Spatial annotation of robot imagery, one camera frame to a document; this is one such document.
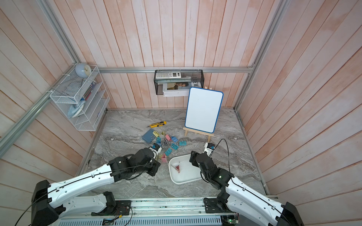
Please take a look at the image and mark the teal binder clip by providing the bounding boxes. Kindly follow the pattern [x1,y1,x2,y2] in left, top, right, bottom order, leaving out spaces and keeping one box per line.
[171,143,179,150]
[165,148,172,156]

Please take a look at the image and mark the white plastic storage box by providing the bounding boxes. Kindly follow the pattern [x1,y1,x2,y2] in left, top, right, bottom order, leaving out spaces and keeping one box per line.
[168,154,201,185]

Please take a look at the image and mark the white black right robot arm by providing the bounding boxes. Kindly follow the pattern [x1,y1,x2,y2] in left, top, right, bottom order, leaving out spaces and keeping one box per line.
[189,151,304,226]

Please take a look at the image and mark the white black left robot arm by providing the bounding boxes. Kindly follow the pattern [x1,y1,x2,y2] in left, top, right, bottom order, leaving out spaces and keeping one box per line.
[31,144,162,226]

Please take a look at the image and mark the yellow binder clip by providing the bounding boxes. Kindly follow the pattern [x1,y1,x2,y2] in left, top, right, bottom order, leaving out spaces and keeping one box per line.
[153,131,160,137]

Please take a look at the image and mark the pink binder clip in pile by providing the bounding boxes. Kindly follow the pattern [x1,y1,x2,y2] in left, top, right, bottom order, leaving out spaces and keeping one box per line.
[165,135,172,141]

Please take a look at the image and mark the yellow black utility knife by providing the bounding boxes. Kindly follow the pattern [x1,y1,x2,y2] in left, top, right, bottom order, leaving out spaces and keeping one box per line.
[147,121,167,128]

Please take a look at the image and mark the magazine with photo cover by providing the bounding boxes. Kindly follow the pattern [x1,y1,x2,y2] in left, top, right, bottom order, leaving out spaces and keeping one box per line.
[163,82,202,97]

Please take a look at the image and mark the white calculator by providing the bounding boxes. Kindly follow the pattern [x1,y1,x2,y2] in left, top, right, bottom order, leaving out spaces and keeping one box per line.
[156,71,182,80]

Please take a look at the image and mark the white blue item in rack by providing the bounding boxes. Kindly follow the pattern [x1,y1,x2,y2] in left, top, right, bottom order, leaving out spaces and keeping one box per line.
[67,100,86,119]

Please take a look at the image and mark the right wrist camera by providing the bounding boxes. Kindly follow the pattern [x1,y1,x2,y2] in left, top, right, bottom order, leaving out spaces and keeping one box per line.
[204,143,216,157]

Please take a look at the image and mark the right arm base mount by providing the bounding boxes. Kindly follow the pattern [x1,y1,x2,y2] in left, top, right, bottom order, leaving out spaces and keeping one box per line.
[203,193,232,213]

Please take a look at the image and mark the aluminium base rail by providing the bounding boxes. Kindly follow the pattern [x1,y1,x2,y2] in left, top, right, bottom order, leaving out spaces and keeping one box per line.
[53,196,272,226]

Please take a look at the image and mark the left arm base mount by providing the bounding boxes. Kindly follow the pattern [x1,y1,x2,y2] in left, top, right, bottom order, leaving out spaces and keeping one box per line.
[91,191,132,216]

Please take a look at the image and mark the white board blue frame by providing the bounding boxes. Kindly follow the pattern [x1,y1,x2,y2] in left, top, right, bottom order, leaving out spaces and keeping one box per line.
[185,87,223,133]

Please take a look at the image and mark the black mesh wall tray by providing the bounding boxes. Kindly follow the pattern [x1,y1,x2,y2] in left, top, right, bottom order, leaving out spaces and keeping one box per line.
[154,70,205,96]

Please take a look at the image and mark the white wire mesh shelf rack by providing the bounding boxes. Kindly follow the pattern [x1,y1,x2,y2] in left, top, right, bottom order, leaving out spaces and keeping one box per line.
[50,65,110,131]

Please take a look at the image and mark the aluminium frame rail back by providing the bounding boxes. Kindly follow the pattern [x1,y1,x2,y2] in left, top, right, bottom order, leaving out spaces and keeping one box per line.
[99,66,254,73]

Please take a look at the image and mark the aluminium frame rail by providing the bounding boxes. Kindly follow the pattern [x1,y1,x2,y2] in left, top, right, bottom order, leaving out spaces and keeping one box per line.
[232,1,290,112]
[99,66,254,73]
[1,63,77,158]

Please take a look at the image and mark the aluminium frame rail left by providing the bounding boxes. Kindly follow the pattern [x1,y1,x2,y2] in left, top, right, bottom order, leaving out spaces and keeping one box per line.
[1,63,77,158]

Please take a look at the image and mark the aluminium frame rail right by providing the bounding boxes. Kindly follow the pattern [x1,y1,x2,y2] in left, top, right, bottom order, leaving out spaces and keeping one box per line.
[232,1,290,112]

